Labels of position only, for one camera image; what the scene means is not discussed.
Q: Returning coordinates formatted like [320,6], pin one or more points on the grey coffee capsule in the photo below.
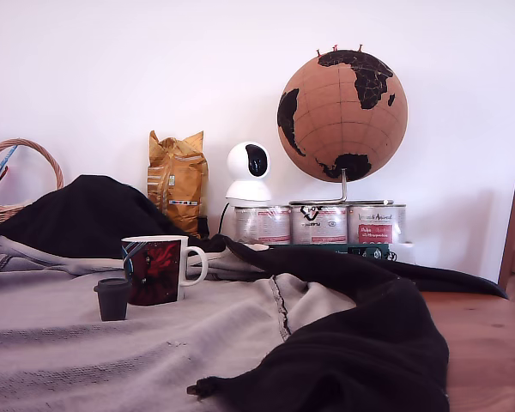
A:
[112,302]

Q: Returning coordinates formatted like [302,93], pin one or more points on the red patterned coffee mug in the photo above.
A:
[154,270]

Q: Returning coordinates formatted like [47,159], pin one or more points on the silver tin, dense red label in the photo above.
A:
[262,225]

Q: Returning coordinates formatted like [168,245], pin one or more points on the silver tin, black logo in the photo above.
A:
[319,225]

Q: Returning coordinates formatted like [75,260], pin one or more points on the yellow paper bag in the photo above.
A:
[180,189]

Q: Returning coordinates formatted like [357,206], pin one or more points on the green box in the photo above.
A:
[326,248]

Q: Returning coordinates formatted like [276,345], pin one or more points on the metal globe stand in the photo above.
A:
[344,189]

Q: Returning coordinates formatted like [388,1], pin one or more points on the cork globe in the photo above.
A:
[339,124]

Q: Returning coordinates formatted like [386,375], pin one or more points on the white box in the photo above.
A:
[403,253]

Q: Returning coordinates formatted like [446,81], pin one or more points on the black and grey cloth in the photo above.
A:
[111,356]

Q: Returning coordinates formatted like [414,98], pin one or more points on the blue pen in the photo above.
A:
[7,157]

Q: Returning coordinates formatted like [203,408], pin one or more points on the white security camera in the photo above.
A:
[244,189]

